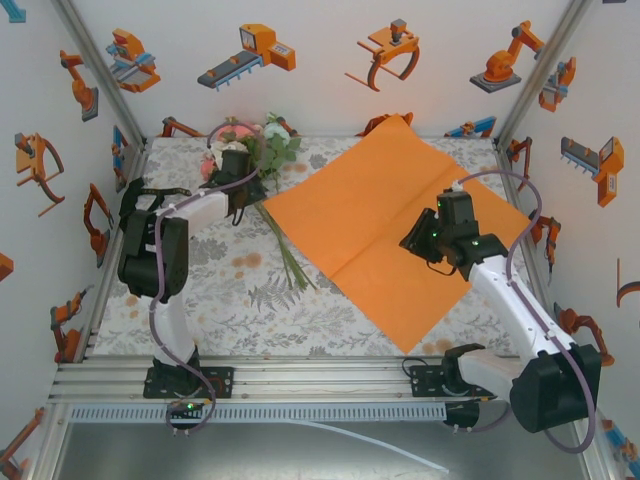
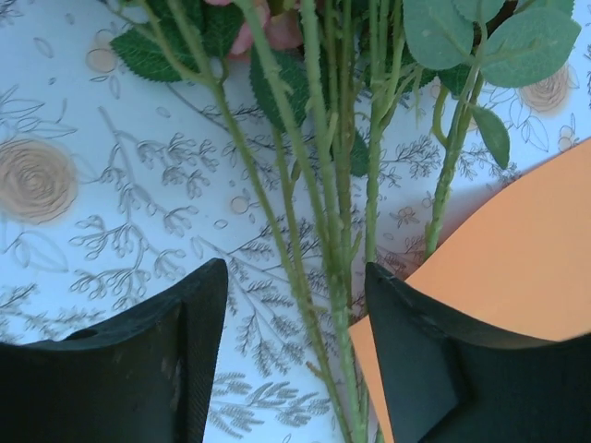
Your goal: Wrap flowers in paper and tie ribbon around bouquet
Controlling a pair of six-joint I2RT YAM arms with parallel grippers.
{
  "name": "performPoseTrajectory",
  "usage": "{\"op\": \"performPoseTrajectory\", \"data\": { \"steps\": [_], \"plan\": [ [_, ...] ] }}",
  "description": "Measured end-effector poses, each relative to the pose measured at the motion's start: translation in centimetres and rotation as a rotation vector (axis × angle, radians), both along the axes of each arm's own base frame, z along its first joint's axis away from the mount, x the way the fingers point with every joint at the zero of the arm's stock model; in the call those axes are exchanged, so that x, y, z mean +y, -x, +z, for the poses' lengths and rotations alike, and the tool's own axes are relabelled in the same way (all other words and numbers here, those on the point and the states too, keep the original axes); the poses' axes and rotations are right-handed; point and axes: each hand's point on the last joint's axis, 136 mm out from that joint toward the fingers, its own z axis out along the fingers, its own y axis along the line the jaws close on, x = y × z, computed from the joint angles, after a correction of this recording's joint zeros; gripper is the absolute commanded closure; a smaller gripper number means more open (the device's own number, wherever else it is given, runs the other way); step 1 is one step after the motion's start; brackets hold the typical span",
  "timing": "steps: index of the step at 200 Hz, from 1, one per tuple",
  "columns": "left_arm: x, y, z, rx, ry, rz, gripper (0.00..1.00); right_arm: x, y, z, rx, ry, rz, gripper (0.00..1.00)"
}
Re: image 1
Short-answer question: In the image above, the artificial flower bouquet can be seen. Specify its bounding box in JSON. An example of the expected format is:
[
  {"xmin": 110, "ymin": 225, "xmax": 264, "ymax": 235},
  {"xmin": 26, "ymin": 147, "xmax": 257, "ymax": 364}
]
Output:
[{"xmin": 199, "ymin": 112, "xmax": 319, "ymax": 291}]

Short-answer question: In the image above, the black printed ribbon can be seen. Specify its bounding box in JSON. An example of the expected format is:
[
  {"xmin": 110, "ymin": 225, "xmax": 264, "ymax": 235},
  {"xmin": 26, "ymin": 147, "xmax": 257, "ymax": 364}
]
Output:
[{"xmin": 118, "ymin": 177, "xmax": 194, "ymax": 224}]

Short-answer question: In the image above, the orange wrapping paper sheet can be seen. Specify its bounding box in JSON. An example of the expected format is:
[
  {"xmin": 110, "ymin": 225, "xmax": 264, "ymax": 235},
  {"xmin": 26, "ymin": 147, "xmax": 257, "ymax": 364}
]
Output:
[{"xmin": 262, "ymin": 113, "xmax": 534, "ymax": 355}]

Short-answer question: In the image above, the floral patterned table mat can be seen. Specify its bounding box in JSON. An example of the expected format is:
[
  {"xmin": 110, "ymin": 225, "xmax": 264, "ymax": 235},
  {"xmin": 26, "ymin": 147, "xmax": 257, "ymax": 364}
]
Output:
[{"xmin": 92, "ymin": 134, "xmax": 556, "ymax": 359}]

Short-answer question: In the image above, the black controller board green LED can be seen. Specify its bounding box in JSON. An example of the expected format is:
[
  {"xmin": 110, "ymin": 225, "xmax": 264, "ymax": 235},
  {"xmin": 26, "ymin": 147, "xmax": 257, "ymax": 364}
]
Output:
[{"xmin": 166, "ymin": 398, "xmax": 210, "ymax": 427}]

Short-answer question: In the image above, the thin white tube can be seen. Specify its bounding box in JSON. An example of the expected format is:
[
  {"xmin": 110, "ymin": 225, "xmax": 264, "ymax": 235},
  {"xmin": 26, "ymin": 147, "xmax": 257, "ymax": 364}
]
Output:
[{"xmin": 287, "ymin": 418, "xmax": 451, "ymax": 474}]

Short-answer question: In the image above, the aluminium table side rail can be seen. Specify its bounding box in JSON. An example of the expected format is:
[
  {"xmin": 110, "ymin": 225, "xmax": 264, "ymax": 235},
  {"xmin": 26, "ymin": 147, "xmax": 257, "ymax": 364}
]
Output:
[
  {"xmin": 492, "ymin": 139, "xmax": 571, "ymax": 361},
  {"xmin": 74, "ymin": 139, "xmax": 151, "ymax": 364}
]

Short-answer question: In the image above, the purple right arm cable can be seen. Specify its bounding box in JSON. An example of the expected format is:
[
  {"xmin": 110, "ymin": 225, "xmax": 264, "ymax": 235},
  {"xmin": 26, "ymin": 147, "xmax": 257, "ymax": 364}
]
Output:
[{"xmin": 449, "ymin": 168, "xmax": 599, "ymax": 455}]

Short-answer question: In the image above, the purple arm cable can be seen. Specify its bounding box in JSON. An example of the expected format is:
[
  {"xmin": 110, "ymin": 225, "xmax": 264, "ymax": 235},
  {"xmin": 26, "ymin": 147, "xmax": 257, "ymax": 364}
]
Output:
[
  {"xmin": 148, "ymin": 119, "xmax": 267, "ymax": 439},
  {"xmin": 449, "ymin": 168, "xmax": 599, "ymax": 455}
]

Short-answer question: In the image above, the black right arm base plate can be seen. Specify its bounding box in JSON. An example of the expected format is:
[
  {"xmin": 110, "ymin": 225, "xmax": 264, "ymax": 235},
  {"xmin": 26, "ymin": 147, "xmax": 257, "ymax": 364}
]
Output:
[{"xmin": 408, "ymin": 363, "xmax": 501, "ymax": 400}]

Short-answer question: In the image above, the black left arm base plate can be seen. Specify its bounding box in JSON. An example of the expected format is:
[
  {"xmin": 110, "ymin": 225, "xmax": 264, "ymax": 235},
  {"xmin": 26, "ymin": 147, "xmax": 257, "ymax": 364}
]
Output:
[{"xmin": 143, "ymin": 364, "xmax": 236, "ymax": 400}]

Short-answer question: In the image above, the slanted aluminium frame post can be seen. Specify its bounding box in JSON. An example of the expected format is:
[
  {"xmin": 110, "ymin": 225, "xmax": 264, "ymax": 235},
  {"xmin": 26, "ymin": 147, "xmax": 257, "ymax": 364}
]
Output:
[
  {"xmin": 49, "ymin": 0, "xmax": 149, "ymax": 151},
  {"xmin": 494, "ymin": 0, "xmax": 599, "ymax": 151}
]

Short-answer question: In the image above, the aluminium frame rail with grooves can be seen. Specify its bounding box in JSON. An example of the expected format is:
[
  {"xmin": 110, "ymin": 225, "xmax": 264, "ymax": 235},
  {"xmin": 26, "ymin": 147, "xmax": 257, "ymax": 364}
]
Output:
[{"xmin": 47, "ymin": 357, "xmax": 594, "ymax": 404}]

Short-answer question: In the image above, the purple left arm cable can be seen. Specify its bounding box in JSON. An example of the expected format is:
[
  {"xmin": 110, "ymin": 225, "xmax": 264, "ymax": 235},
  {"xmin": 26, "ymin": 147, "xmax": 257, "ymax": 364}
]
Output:
[{"xmin": 148, "ymin": 119, "xmax": 267, "ymax": 439}]

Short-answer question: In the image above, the black cable junction box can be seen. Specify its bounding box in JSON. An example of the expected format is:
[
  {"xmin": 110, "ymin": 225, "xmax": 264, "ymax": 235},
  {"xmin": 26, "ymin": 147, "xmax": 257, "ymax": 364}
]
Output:
[{"xmin": 443, "ymin": 399, "xmax": 481, "ymax": 432}]

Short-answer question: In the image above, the slotted grey cable duct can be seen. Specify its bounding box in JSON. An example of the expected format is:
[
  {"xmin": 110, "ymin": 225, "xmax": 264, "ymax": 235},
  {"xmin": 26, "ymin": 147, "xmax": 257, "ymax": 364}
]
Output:
[{"xmin": 67, "ymin": 403, "xmax": 449, "ymax": 424}]

